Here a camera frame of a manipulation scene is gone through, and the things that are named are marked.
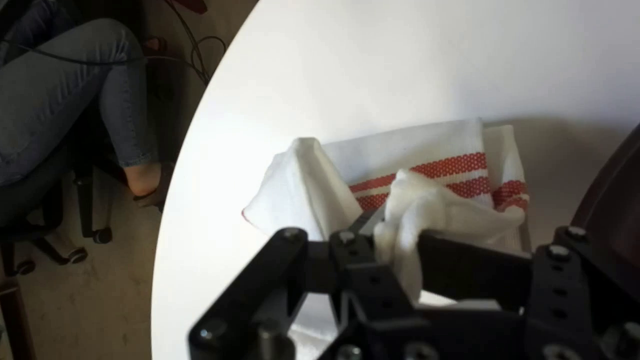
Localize black frying pan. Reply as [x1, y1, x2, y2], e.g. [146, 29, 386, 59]
[568, 122, 640, 302]

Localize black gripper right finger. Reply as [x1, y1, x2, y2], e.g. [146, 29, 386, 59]
[417, 225, 640, 360]

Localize black office chair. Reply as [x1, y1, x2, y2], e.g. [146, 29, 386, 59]
[0, 133, 115, 279]

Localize seated person blue jeans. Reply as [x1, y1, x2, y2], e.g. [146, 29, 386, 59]
[0, 0, 164, 205]

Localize white towel red stripes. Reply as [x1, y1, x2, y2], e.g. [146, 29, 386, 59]
[239, 119, 531, 316]

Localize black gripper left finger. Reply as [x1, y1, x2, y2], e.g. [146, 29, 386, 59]
[188, 227, 415, 360]

